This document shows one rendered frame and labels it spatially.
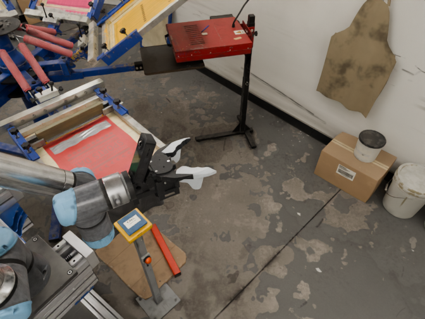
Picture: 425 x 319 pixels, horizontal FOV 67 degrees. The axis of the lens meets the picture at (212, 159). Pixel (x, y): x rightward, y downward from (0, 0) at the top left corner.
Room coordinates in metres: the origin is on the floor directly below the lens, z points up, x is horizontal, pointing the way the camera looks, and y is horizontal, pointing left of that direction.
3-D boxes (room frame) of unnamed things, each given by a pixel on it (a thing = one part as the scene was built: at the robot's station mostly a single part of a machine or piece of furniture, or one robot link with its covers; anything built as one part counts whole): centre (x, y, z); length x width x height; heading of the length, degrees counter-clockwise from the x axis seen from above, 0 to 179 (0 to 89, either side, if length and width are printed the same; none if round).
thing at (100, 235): (0.44, 0.29, 1.56); 0.11 x 0.08 x 0.11; 27
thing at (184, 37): (2.40, 0.02, 1.06); 0.61 x 0.46 x 0.12; 104
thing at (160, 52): (2.22, 0.75, 0.91); 1.34 x 0.40 x 0.08; 104
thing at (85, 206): (0.42, 0.29, 1.65); 0.11 x 0.08 x 0.09; 117
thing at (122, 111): (1.66, 0.64, 0.98); 0.30 x 0.05 x 0.07; 44
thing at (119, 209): (1.09, 0.47, 0.74); 0.45 x 0.03 x 0.43; 134
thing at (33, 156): (1.28, 1.04, 0.98); 0.30 x 0.05 x 0.07; 44
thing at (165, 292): (0.81, 0.37, 0.48); 0.22 x 0.22 x 0.96; 44
